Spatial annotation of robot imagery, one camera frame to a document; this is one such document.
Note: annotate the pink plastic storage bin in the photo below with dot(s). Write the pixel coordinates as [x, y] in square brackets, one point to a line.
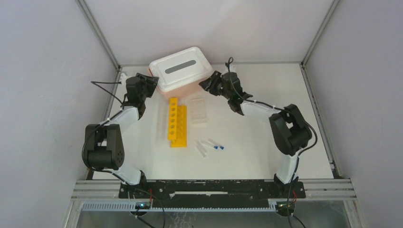
[182, 92]

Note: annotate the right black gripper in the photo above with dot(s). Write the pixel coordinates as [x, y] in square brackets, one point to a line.
[210, 84]

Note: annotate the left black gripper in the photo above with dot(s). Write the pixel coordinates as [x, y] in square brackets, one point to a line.
[150, 82]

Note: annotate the translucent white bin lid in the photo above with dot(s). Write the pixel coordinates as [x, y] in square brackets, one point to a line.
[180, 69]

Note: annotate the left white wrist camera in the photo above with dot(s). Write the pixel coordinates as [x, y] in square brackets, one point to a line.
[123, 78]

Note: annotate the blue capped tube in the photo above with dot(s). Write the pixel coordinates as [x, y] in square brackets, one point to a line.
[216, 144]
[209, 145]

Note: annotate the clear tube right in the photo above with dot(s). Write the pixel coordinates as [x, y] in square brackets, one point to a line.
[198, 143]

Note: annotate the clear tube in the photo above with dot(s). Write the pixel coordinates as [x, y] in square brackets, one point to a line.
[201, 151]
[198, 143]

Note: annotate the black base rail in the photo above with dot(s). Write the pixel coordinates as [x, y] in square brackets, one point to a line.
[213, 194]

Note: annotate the yellow test tube rack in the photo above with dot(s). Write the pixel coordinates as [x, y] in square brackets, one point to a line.
[177, 124]

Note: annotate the clear tube left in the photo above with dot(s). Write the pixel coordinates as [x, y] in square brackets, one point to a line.
[201, 151]

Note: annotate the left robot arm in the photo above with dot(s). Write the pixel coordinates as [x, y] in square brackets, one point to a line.
[103, 149]

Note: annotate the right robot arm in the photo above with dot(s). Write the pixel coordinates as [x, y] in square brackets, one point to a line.
[291, 132]

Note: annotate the clear well plate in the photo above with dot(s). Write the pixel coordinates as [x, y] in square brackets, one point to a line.
[198, 111]

